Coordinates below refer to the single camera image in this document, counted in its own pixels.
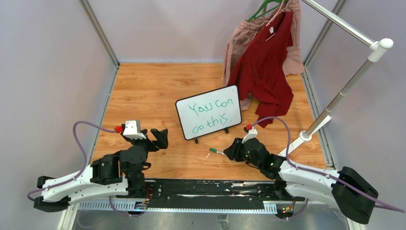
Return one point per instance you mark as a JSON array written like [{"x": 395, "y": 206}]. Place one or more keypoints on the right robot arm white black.
[{"x": 345, "y": 189}]

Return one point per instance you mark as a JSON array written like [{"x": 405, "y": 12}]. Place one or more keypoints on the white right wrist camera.
[{"x": 251, "y": 132}]

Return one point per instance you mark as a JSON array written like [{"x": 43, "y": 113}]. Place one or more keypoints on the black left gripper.
[{"x": 162, "y": 141}]

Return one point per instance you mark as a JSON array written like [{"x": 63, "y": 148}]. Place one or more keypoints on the green marker pen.
[{"x": 216, "y": 151}]

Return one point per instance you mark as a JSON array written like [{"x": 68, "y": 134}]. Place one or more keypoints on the white clothes rack base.
[{"x": 306, "y": 135}]

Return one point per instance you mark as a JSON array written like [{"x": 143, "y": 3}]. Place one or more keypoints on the green clothes hanger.
[{"x": 263, "y": 9}]

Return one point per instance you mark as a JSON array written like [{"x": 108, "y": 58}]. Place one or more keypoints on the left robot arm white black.
[{"x": 119, "y": 175}]

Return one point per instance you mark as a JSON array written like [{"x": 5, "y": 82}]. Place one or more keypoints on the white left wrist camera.
[{"x": 132, "y": 130}]

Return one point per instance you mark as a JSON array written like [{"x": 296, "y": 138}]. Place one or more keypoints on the pink hanging garment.
[{"x": 244, "y": 34}]

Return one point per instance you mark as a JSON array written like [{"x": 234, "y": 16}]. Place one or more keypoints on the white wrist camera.
[
  {"x": 132, "y": 130},
  {"x": 251, "y": 132}
]

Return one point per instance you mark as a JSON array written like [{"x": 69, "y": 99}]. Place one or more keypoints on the silver clothes rack pole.
[{"x": 344, "y": 52}]

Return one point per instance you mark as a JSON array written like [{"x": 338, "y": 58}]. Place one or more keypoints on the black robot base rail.
[{"x": 191, "y": 194}]

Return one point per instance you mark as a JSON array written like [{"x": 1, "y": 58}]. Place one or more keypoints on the red hanging shirt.
[{"x": 259, "y": 71}]

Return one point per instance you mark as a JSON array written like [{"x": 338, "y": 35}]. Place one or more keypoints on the white whiteboard black frame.
[{"x": 209, "y": 112}]

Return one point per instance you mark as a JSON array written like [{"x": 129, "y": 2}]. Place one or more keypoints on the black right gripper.
[{"x": 233, "y": 151}]

